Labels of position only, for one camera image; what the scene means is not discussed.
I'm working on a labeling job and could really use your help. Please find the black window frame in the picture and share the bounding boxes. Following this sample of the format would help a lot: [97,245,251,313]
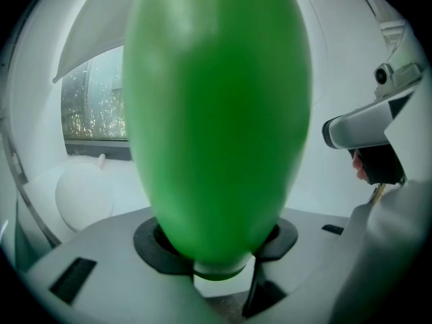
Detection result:
[63,138,133,162]

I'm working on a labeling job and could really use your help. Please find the green plastic bottle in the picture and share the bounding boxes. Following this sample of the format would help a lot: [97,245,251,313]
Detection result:
[121,0,313,281]

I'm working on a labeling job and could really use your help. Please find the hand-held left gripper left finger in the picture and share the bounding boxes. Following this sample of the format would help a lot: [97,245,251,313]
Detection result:
[26,207,222,324]

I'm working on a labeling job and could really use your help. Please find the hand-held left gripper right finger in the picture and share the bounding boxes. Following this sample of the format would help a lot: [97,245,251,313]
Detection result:
[241,207,352,324]

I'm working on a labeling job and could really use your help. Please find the white round ornament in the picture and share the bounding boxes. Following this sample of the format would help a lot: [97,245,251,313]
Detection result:
[55,153,116,233]

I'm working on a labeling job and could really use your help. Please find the white roller blind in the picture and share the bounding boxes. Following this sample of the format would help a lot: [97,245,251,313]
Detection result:
[51,0,142,84]

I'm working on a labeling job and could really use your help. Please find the person's right hand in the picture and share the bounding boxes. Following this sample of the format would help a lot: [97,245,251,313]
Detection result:
[351,155,368,182]

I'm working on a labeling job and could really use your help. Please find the window pane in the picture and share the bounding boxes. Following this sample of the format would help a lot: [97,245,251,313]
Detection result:
[60,45,128,141]

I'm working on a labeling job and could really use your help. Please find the right hand-held gripper camera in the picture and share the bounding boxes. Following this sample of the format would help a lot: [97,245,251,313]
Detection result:
[373,62,423,100]

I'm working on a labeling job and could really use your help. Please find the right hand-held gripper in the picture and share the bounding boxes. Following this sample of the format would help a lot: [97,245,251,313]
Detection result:
[322,91,416,186]

